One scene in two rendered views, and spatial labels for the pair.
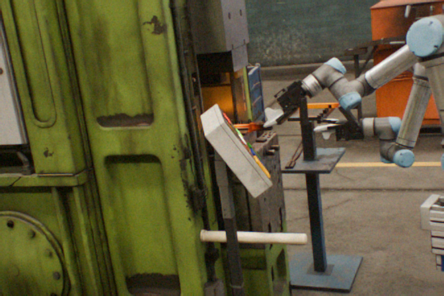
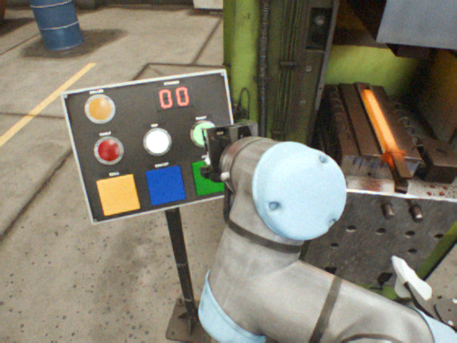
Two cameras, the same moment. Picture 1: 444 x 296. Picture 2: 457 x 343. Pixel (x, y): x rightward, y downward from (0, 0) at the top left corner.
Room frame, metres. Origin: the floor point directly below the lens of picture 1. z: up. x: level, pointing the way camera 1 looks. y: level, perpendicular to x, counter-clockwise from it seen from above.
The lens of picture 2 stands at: (2.16, -0.62, 1.47)
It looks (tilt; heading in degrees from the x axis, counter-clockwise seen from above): 41 degrees down; 76
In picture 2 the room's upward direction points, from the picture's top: straight up
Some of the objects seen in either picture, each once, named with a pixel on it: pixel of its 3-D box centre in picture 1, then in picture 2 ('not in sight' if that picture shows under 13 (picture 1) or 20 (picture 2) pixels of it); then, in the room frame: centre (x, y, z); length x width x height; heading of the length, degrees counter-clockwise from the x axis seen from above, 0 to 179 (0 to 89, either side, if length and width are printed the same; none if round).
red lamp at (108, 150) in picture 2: not in sight; (108, 150); (2.04, -0.08, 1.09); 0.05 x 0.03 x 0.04; 158
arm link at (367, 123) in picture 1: (368, 126); not in sight; (2.52, -0.63, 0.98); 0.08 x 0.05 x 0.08; 158
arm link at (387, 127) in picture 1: (387, 127); not in sight; (2.48, -0.70, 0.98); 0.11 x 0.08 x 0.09; 68
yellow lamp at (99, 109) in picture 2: not in sight; (99, 109); (2.04, -0.04, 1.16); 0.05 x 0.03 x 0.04; 158
